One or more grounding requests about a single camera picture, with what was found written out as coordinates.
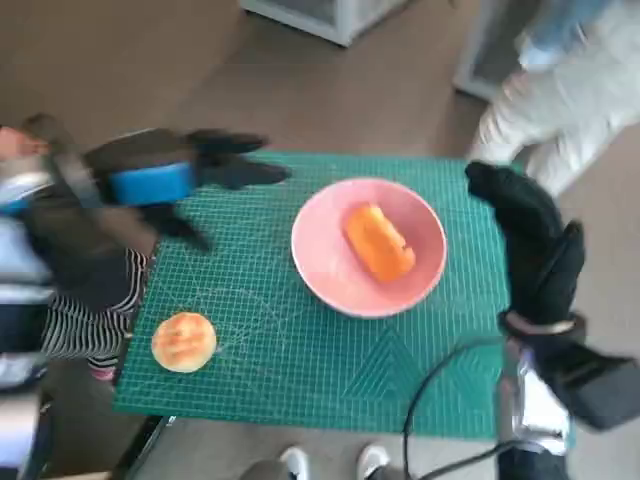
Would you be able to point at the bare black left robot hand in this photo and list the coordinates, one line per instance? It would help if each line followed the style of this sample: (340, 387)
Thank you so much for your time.
(150, 182)

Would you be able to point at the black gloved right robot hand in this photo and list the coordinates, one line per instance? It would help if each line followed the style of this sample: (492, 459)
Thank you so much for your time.
(535, 250)

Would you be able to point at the long striped toy bread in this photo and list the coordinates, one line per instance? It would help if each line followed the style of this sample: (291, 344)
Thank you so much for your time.
(380, 245)

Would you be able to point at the round toy bread bun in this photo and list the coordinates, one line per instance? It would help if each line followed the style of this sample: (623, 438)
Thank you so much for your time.
(184, 342)

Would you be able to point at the pink bowl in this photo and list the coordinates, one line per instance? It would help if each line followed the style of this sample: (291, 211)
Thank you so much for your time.
(320, 265)

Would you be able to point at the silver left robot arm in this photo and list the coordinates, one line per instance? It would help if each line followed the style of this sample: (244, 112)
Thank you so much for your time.
(20, 260)

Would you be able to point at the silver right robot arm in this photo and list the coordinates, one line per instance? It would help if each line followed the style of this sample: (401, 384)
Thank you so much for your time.
(535, 410)

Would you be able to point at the person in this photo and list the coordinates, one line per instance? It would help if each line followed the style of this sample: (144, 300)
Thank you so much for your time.
(565, 100)
(85, 320)
(295, 460)

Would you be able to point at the white cabinet with mesh panel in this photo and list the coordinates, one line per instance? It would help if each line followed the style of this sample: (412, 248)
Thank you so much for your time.
(480, 50)

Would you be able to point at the green cutting mat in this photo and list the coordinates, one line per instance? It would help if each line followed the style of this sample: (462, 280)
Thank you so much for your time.
(300, 375)

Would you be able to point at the white cabinet with glass lid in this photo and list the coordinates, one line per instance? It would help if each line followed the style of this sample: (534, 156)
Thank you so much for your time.
(345, 20)

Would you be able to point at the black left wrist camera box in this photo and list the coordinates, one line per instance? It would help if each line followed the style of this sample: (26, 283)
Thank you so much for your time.
(90, 255)

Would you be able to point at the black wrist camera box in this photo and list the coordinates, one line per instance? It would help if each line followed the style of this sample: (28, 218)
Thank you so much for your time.
(595, 390)
(90, 255)

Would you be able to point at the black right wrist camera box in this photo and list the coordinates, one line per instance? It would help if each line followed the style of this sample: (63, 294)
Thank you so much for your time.
(595, 390)

